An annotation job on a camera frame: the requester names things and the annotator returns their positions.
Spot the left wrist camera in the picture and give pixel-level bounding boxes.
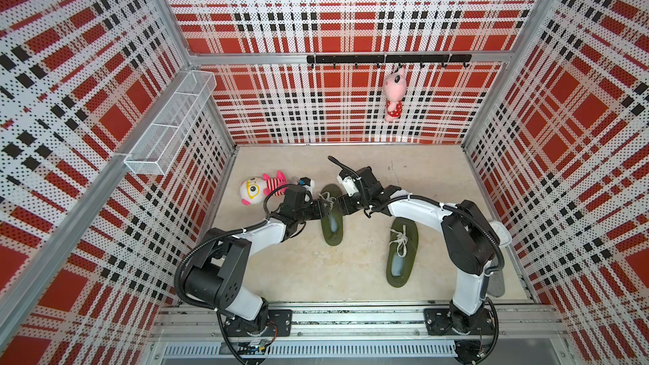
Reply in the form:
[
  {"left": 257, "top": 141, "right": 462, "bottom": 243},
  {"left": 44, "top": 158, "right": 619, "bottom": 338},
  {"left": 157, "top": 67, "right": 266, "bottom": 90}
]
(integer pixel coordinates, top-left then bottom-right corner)
[{"left": 297, "top": 177, "right": 314, "bottom": 188}]

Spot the green shoe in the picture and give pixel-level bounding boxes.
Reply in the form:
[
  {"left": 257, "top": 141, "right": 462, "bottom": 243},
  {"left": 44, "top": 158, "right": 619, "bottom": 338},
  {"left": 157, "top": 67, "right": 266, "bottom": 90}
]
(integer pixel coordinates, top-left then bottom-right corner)
[
  {"left": 319, "top": 184, "right": 344, "bottom": 247},
  {"left": 386, "top": 218, "right": 419, "bottom": 288}
]

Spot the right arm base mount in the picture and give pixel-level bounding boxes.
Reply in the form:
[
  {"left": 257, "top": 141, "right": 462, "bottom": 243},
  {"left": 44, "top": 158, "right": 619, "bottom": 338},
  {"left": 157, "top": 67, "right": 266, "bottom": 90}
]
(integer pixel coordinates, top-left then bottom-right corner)
[{"left": 424, "top": 307, "right": 495, "bottom": 336}]

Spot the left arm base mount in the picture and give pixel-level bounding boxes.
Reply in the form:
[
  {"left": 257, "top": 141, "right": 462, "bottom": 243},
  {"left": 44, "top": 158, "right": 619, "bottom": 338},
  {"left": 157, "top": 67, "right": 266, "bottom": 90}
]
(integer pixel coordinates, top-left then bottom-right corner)
[{"left": 225, "top": 309, "right": 293, "bottom": 337}]

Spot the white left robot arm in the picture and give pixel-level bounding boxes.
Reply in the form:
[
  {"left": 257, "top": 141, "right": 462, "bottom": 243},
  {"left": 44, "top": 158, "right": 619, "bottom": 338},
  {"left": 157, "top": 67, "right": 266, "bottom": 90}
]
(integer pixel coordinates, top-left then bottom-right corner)
[{"left": 173, "top": 184, "right": 331, "bottom": 323}]

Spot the white wire mesh basket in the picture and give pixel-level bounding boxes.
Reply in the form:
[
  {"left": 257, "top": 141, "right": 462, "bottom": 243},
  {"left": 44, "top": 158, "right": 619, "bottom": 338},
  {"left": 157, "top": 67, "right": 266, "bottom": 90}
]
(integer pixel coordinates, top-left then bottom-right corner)
[{"left": 125, "top": 70, "right": 216, "bottom": 176}]

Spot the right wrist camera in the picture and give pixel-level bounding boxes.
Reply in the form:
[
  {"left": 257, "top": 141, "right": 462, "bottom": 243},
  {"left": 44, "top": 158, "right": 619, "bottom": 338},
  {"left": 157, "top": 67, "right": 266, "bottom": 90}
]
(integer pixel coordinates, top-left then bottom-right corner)
[{"left": 337, "top": 176, "right": 359, "bottom": 197}]

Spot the white penguin plush toy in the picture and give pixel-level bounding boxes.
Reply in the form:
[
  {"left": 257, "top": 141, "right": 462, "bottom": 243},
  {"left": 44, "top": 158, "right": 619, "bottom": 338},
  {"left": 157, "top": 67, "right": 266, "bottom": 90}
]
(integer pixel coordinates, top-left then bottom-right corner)
[{"left": 239, "top": 171, "right": 287, "bottom": 205}]

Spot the grey felt insole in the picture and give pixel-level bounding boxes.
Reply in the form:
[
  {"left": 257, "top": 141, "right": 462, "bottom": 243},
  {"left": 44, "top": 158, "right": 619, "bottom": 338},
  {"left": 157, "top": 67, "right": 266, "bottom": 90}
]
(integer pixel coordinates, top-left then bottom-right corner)
[{"left": 487, "top": 269, "right": 505, "bottom": 297}]

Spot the pink hanging plush toy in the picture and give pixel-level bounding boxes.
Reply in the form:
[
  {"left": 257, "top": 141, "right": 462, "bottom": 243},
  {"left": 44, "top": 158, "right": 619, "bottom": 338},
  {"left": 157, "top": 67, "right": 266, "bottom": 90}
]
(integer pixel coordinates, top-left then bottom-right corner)
[{"left": 383, "top": 68, "right": 407, "bottom": 123}]

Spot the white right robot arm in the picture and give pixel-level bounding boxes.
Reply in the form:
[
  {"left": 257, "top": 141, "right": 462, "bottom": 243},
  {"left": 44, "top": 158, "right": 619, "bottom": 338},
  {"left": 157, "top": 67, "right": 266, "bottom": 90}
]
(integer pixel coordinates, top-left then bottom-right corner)
[{"left": 337, "top": 167, "right": 510, "bottom": 316}]

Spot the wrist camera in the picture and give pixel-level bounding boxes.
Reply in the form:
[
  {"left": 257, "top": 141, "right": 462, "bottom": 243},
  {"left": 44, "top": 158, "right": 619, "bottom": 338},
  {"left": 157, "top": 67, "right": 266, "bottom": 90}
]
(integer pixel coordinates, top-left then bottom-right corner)
[
  {"left": 337, "top": 176, "right": 359, "bottom": 197},
  {"left": 297, "top": 177, "right": 314, "bottom": 188}
]

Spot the black hook rail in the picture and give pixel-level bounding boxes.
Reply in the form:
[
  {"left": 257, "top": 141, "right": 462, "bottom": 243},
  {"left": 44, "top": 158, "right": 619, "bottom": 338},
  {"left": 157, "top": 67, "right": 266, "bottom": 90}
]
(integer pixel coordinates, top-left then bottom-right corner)
[{"left": 306, "top": 53, "right": 473, "bottom": 65}]

